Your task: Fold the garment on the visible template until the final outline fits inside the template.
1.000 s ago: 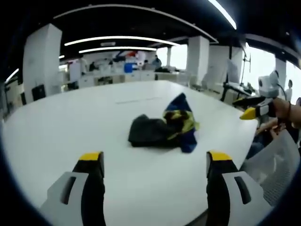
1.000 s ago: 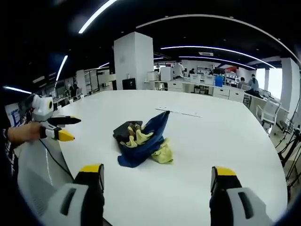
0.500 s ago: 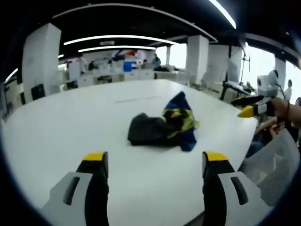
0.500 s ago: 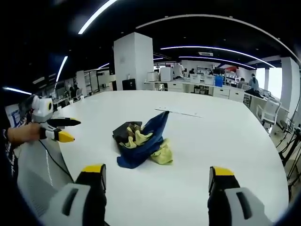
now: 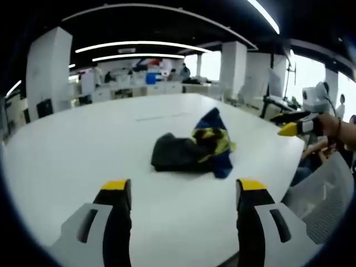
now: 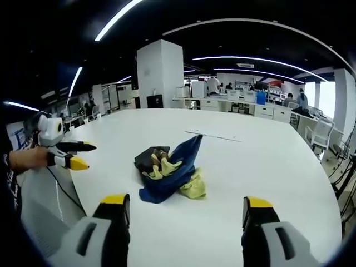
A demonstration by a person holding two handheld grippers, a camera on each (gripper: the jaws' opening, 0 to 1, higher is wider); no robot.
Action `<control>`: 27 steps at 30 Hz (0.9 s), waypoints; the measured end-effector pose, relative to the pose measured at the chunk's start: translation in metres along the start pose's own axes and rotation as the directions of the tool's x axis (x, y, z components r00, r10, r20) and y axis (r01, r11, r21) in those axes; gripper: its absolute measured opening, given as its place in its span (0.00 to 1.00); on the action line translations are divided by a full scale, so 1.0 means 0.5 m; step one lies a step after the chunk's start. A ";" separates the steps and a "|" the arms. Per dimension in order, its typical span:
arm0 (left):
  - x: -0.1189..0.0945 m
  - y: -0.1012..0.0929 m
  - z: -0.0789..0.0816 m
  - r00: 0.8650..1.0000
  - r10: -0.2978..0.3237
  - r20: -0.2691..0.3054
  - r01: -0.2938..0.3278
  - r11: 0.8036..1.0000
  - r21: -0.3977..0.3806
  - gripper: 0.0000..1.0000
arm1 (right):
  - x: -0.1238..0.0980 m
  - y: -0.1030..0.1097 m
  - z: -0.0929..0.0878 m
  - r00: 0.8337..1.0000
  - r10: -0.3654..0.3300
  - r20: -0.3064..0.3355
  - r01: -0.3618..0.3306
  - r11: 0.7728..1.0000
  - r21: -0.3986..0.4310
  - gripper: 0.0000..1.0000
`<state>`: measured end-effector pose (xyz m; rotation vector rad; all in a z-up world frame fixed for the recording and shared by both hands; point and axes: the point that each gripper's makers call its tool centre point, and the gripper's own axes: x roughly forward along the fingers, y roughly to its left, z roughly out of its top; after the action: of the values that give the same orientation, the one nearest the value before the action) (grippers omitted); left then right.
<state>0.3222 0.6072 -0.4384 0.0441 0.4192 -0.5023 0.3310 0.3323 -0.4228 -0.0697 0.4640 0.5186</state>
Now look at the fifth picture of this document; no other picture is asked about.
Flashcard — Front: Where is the black-legged office desk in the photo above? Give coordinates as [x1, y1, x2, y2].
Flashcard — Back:
[260, 95, 303, 120]

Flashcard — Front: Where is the black office chair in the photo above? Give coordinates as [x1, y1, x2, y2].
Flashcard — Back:
[36, 98, 54, 119]

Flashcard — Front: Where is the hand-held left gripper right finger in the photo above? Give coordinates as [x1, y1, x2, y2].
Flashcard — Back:
[235, 179, 323, 267]

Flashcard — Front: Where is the white mesh office chair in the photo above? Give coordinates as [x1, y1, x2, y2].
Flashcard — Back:
[285, 152, 354, 245]

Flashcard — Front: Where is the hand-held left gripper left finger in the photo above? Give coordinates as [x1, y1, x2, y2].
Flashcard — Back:
[50, 179, 133, 267]

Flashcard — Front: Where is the long ceiling light strip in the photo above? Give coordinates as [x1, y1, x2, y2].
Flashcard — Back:
[245, 0, 280, 35]
[75, 41, 214, 54]
[91, 53, 186, 63]
[4, 80, 22, 98]

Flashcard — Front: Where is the blue box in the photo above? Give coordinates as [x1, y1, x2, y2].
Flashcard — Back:
[145, 71, 162, 85]

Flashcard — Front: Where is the white office counter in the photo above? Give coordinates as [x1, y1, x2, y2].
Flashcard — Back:
[91, 82, 223, 103]

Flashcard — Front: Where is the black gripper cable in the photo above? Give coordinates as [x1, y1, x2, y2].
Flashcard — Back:
[324, 93, 338, 116]

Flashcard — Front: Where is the dark blue yellow garment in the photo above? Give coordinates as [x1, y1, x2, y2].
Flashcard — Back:
[151, 107, 237, 180]

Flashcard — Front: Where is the person's right hand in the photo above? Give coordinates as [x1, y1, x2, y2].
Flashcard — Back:
[318, 113, 340, 140]

